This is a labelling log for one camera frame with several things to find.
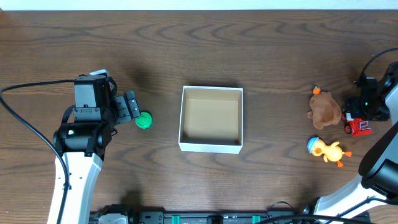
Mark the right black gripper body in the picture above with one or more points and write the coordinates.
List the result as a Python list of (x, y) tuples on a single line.
[(373, 107)]

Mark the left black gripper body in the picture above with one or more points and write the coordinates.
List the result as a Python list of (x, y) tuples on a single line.
[(125, 107)]

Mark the red toy fire truck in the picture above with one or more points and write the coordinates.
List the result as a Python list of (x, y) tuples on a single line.
[(355, 126)]

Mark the brown plush toy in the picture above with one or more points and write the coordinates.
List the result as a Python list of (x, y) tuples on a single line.
[(324, 110)]

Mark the yellow rubber duck toy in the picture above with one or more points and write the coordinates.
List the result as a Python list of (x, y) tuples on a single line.
[(317, 147)]

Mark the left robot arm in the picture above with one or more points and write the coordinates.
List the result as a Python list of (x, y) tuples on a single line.
[(85, 131)]

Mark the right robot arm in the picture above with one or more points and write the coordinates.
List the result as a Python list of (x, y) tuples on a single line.
[(376, 183)]

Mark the green knitted ball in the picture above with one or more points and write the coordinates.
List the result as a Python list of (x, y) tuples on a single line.
[(144, 121)]

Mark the white cardboard box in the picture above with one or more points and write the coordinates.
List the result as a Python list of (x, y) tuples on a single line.
[(211, 119)]

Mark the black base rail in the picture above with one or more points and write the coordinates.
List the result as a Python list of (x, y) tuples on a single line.
[(118, 214)]

